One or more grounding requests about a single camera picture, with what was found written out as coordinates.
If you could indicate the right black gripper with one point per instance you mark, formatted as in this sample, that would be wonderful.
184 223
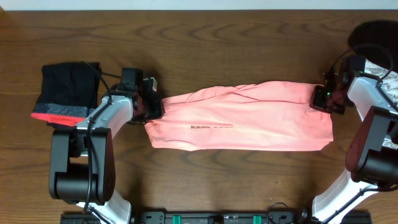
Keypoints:
321 99

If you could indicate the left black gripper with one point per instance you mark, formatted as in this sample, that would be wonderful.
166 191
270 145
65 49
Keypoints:
155 107

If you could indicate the coral pink t-shirt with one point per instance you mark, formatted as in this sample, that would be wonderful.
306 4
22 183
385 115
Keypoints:
270 116

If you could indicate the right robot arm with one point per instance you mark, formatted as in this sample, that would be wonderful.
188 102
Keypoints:
370 167

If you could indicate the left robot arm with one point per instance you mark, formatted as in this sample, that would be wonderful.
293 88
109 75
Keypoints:
82 169

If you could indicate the white grey patterned garment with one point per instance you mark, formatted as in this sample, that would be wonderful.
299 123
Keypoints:
389 85

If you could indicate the folded black shorts, coral hem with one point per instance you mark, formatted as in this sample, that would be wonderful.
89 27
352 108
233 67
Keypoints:
69 93

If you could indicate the black garment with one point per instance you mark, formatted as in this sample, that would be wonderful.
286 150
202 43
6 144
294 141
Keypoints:
383 33

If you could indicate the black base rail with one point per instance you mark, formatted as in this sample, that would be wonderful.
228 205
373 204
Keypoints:
281 217

